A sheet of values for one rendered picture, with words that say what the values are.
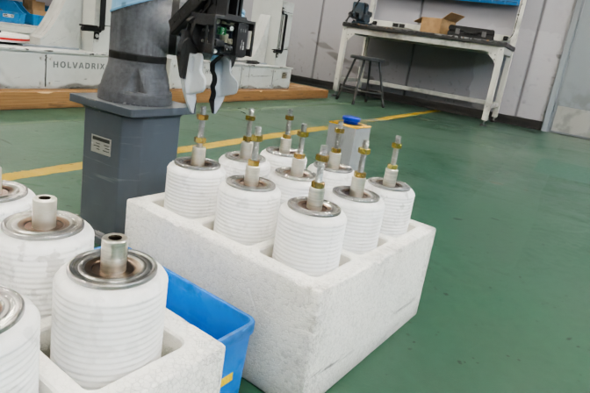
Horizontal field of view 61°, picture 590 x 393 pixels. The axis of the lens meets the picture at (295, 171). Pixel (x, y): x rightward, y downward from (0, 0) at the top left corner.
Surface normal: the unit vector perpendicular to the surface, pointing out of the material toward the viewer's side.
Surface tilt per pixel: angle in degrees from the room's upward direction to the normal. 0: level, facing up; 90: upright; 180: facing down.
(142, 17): 90
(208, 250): 90
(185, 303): 88
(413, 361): 0
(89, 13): 90
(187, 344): 0
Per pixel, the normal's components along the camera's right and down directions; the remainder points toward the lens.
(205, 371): 0.80, 0.26
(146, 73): 0.52, -0.02
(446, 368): 0.14, -0.96
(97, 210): -0.49, 0.15
